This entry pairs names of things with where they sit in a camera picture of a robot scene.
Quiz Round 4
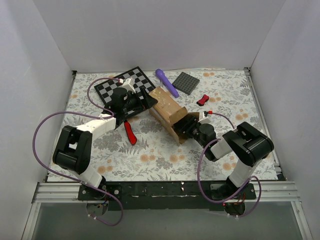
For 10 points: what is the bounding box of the brown taped cardboard box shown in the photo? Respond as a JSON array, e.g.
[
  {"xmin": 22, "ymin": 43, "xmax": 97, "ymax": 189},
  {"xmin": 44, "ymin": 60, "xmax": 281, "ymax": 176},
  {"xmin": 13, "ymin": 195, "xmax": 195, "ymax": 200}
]
[{"xmin": 148, "ymin": 87, "xmax": 200, "ymax": 146}]

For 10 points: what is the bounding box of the red black knife cap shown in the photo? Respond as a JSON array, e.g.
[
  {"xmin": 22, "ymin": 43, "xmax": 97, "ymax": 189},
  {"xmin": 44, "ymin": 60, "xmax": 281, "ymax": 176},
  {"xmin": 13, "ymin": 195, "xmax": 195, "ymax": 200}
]
[{"xmin": 196, "ymin": 94, "xmax": 210, "ymax": 107}]

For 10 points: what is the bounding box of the red black utility knife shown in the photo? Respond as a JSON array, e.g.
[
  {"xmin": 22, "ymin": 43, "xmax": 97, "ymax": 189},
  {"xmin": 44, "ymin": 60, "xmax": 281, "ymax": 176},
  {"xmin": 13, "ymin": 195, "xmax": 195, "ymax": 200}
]
[{"xmin": 123, "ymin": 120, "xmax": 137, "ymax": 146}]

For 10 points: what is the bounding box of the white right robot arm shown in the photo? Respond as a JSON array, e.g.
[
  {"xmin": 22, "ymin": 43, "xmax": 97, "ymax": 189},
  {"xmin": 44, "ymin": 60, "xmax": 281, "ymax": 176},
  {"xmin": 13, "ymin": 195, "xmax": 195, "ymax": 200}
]
[{"xmin": 181, "ymin": 116, "xmax": 274, "ymax": 199}]

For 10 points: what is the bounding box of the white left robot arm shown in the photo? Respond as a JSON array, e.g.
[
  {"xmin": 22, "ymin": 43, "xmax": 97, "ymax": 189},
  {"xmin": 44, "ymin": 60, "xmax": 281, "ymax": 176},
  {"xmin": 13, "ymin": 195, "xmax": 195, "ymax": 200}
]
[{"xmin": 52, "ymin": 87, "xmax": 158, "ymax": 200}]

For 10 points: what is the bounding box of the black white checkerboard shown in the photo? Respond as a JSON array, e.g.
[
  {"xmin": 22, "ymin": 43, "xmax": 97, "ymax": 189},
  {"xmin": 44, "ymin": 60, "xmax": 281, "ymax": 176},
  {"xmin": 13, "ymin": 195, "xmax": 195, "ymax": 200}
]
[{"xmin": 94, "ymin": 66, "xmax": 156, "ymax": 105}]

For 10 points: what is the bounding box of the dark grey studded plate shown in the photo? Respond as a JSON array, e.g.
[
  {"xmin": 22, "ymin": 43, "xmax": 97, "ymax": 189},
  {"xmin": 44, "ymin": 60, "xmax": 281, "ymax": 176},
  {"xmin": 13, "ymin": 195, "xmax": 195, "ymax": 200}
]
[{"xmin": 172, "ymin": 72, "xmax": 200, "ymax": 95}]

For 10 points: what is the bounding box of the purple cylindrical handle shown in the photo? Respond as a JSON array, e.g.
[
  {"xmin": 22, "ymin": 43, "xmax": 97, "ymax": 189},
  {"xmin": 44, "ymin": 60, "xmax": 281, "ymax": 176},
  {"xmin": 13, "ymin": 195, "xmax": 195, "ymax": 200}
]
[{"xmin": 155, "ymin": 68, "xmax": 180, "ymax": 98}]

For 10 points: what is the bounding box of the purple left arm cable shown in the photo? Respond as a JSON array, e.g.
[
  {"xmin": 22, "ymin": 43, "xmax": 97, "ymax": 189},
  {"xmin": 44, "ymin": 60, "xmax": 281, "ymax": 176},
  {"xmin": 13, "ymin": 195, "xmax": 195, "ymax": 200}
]
[{"xmin": 32, "ymin": 77, "xmax": 136, "ymax": 227}]

